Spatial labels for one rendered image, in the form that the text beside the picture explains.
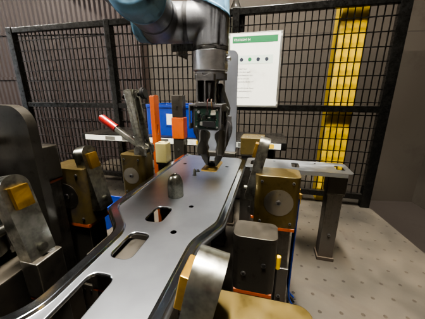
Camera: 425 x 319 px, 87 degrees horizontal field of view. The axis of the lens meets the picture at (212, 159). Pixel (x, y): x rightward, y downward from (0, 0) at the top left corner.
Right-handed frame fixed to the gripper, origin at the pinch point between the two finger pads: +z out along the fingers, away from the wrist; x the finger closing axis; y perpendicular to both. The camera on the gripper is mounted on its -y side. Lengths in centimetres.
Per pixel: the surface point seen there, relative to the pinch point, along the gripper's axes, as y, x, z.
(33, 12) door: -165, -232, -95
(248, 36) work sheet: -54, 2, -39
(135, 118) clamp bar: 1.6, -19.7, -9.7
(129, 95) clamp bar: 1.6, -20.6, -15.2
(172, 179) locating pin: 13.7, -4.8, 0.6
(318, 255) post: -13.3, 31.5, 33.0
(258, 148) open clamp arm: 7.4, 11.3, -5.3
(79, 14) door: -172, -182, -93
